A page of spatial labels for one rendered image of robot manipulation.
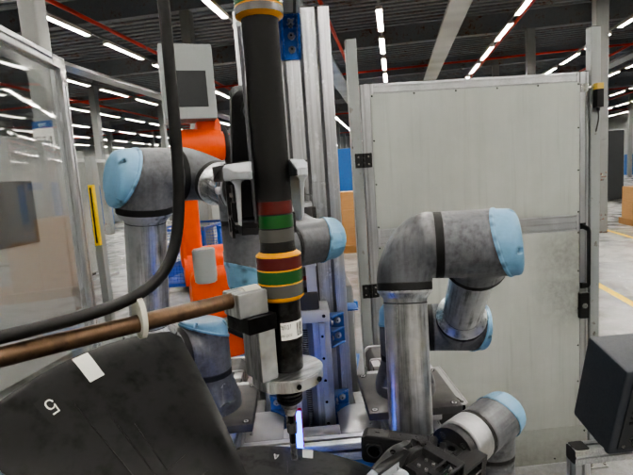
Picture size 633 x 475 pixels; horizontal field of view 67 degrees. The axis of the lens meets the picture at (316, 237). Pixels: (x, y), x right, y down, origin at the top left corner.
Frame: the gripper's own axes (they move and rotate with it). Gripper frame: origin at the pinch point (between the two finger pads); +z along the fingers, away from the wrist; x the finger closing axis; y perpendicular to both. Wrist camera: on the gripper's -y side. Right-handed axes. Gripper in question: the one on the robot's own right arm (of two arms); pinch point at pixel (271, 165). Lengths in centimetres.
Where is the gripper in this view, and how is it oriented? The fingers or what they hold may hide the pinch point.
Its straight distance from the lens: 43.4
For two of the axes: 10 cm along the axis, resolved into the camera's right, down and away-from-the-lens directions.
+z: 2.4, 1.0, -9.6
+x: -9.7, 1.0, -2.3
